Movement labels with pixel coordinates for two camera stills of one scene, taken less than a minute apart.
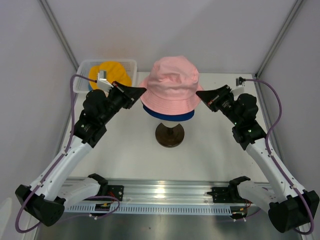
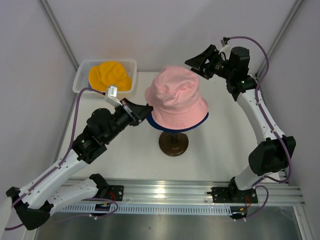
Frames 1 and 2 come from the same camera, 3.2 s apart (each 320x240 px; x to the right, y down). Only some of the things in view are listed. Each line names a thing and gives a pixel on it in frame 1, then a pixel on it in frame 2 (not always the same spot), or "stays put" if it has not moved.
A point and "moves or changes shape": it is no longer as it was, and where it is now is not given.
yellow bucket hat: (115, 72) stays put
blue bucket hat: (170, 117) → (149, 119)
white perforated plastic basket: (81, 85) stays put
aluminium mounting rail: (154, 191) stays put
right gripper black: (212, 98) → (211, 54)
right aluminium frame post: (259, 71) stays put
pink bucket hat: (171, 85) moves or changes shape
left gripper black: (129, 94) → (142, 111)
